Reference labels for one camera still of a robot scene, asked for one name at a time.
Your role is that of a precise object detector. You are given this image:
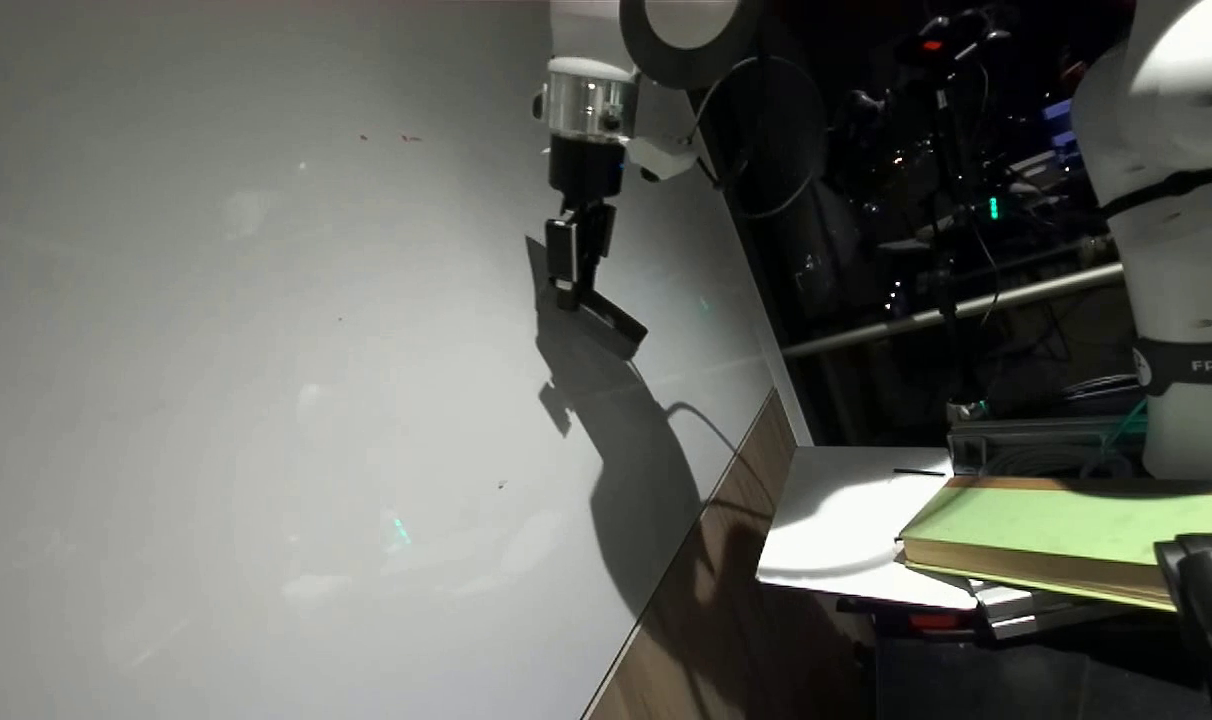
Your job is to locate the dark electronics rack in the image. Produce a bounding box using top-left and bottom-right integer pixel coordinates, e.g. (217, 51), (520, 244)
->
(827, 0), (1126, 271)

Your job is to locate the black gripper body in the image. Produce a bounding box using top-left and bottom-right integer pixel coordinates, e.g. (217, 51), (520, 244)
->
(545, 136), (623, 254)

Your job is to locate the white rounded side table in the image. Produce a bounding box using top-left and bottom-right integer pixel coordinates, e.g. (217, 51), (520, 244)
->
(757, 442), (1035, 617)

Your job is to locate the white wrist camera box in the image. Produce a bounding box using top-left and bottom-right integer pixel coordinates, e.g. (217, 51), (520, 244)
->
(619, 123), (699, 185)

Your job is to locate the black rounded mount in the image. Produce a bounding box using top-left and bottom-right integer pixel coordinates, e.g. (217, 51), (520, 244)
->
(1152, 532), (1212, 720)

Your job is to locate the green hardcover book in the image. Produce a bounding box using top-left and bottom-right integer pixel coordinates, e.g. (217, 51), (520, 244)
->
(895, 477), (1212, 617)

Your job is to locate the red flat item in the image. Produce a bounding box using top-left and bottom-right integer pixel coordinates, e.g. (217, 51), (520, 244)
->
(902, 607), (975, 638)

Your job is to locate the grey metal base block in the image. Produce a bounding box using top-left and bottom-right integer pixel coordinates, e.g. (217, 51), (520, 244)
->
(943, 395), (1156, 479)

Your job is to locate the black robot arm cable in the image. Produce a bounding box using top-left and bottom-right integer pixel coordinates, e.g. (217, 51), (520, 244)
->
(695, 51), (833, 226)

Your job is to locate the large white whiteboard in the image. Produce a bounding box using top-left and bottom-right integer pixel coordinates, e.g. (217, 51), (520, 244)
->
(0, 0), (821, 720)

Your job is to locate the silver metal rail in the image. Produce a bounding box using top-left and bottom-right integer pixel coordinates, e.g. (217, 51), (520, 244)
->
(781, 254), (1126, 358)

